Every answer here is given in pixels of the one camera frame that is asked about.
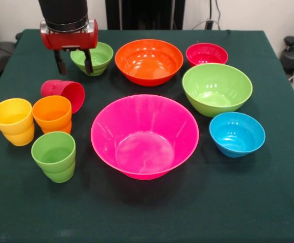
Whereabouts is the black office chair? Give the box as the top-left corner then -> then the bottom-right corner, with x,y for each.
0,17 -> 23,82

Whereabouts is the large pink bowl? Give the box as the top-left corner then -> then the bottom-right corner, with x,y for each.
90,94 -> 200,181

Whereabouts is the green cup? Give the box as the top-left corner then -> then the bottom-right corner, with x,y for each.
31,131 -> 77,184

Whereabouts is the large green bowl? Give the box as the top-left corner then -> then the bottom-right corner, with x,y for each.
182,63 -> 253,118

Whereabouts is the small green bowl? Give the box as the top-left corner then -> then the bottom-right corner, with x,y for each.
70,42 -> 114,76

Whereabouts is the yellow cup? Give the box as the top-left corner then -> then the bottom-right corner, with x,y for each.
0,98 -> 35,147

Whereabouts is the orange cup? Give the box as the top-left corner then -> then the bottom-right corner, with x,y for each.
31,94 -> 72,135

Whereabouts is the small blue bowl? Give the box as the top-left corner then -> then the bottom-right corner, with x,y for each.
208,111 -> 266,158

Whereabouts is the dark green tablecloth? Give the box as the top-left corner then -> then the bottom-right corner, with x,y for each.
0,28 -> 294,243

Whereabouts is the small red bowl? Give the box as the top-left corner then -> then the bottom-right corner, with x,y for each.
186,43 -> 229,67

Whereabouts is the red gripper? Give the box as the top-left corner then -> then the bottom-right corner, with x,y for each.
40,19 -> 99,76

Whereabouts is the black wall cable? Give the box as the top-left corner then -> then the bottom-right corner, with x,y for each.
214,0 -> 223,22

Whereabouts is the red cup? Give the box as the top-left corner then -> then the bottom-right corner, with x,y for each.
40,79 -> 86,114

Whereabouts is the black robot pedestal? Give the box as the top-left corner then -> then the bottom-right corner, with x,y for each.
105,0 -> 186,30

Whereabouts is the large orange bowl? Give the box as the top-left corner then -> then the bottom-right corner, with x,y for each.
115,39 -> 184,87

